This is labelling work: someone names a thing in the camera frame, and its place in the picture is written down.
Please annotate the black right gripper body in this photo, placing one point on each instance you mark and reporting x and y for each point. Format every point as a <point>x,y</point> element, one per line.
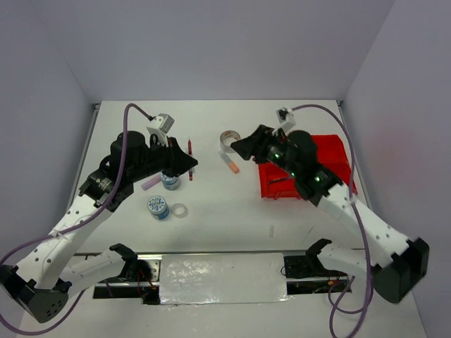
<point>272,149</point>

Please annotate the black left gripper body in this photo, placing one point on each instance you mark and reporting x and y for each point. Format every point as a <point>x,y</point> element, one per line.
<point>160,158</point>

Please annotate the blue gel pen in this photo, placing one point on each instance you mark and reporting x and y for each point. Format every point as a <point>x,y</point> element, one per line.
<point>283,179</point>

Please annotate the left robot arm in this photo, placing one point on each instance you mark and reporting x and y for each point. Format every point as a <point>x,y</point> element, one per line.
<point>43,281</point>

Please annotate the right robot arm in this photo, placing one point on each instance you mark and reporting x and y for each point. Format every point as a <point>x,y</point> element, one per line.
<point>394,262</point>

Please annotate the large grey tape roll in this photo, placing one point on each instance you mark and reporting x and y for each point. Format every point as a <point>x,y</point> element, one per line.
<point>226,138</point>

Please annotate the pink highlighter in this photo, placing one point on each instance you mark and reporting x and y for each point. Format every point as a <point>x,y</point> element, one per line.
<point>150,183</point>

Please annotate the blue slime jar far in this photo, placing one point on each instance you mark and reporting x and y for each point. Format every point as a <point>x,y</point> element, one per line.
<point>170,182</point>

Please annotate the blue slime jar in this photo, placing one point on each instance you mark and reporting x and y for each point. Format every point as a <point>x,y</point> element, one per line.
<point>158,207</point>
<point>170,182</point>

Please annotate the orange highlighter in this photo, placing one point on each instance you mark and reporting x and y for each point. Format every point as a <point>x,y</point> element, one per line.
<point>229,162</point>

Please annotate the red bin front left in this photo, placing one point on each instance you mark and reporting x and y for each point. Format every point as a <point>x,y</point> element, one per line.
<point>269,171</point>

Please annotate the red bin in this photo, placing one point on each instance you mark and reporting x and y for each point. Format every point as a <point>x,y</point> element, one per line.
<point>332,154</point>
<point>269,171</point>

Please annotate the blue slime jar near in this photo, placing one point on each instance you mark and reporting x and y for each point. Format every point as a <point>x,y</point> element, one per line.
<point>158,207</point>

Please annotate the small clear tape roll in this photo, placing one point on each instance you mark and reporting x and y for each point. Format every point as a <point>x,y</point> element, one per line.
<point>179,210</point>

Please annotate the red bin back right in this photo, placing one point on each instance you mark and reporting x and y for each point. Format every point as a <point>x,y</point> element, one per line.
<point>332,154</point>

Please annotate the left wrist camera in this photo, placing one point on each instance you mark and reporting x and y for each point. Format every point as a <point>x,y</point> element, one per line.
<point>160,124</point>

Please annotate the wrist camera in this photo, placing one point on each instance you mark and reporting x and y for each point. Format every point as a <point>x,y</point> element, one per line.
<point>160,124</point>
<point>286,119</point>

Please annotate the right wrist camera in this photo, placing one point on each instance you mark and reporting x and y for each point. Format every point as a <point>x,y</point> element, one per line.
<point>286,119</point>

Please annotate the metal base rail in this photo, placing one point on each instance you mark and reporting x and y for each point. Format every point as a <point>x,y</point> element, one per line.
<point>144,286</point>

